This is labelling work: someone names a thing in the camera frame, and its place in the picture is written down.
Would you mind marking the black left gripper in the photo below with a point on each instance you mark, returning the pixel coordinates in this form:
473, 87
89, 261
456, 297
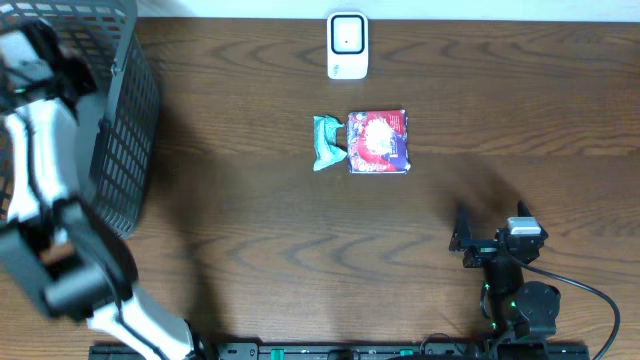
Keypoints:
38, 80

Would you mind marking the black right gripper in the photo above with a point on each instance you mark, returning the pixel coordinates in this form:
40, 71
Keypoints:
462, 240

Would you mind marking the red purple noodle packet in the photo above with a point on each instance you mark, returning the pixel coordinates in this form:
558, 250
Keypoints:
377, 142

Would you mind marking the teal snack wrapper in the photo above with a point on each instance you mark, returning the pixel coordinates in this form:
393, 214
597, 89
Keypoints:
326, 145

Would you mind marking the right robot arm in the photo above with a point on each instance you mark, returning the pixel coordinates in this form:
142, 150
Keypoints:
523, 313

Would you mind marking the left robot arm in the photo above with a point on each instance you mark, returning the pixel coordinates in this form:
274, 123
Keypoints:
59, 251

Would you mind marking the dark grey plastic basket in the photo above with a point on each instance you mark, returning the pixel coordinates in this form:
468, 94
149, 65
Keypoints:
118, 121

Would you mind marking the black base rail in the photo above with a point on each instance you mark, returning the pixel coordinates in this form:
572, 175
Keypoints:
436, 349

